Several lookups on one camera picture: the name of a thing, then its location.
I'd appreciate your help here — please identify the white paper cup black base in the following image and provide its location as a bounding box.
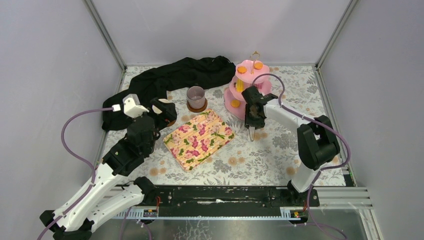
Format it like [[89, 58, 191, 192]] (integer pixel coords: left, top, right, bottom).
[[150, 98, 170, 115]]

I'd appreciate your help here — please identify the round orange cookie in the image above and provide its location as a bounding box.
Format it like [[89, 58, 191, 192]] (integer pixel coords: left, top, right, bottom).
[[230, 99, 241, 108]]

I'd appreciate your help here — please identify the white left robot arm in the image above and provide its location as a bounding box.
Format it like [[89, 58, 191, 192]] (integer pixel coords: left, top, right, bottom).
[[39, 94, 177, 240]]

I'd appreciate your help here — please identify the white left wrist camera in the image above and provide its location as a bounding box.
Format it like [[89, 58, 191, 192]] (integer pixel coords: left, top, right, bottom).
[[112, 93, 150, 119]]

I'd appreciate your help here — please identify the black cloth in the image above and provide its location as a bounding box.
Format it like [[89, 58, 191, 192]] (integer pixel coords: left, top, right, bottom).
[[101, 55, 237, 132]]

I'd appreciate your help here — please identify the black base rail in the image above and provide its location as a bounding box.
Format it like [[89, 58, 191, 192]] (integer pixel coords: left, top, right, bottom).
[[139, 185, 320, 218]]

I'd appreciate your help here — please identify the small orange cookie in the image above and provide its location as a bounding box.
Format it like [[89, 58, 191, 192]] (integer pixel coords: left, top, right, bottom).
[[236, 66, 247, 74], [253, 61, 264, 70]]

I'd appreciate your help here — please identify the brown round coaster right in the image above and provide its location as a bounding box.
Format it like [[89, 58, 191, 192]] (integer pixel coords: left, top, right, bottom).
[[186, 98, 209, 114]]

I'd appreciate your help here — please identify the purple mug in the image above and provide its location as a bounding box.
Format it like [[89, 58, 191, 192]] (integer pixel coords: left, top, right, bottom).
[[186, 86, 206, 110]]

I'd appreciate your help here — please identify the yellow wafer biscuit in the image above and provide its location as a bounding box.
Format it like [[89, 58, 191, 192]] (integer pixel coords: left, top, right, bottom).
[[234, 78, 245, 93]]

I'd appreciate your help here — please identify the pink three-tier cake stand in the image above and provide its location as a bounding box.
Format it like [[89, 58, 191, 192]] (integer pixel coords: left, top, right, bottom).
[[224, 51, 271, 120]]

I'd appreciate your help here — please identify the brown round coaster left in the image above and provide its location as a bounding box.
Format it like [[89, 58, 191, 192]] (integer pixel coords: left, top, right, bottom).
[[167, 120, 176, 127]]

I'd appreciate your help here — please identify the floral serving tray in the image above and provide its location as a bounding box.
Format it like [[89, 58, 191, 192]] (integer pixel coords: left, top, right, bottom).
[[163, 109, 235, 172]]

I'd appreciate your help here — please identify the brown round coaster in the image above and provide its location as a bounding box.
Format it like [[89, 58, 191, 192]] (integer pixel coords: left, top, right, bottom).
[[167, 120, 176, 127], [186, 98, 209, 114]]

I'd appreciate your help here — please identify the floral tablecloth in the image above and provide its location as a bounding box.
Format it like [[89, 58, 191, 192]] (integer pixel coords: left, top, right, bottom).
[[127, 65, 325, 186]]

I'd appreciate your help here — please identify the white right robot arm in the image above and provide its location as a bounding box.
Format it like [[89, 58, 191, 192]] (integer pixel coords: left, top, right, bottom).
[[241, 86, 340, 206]]

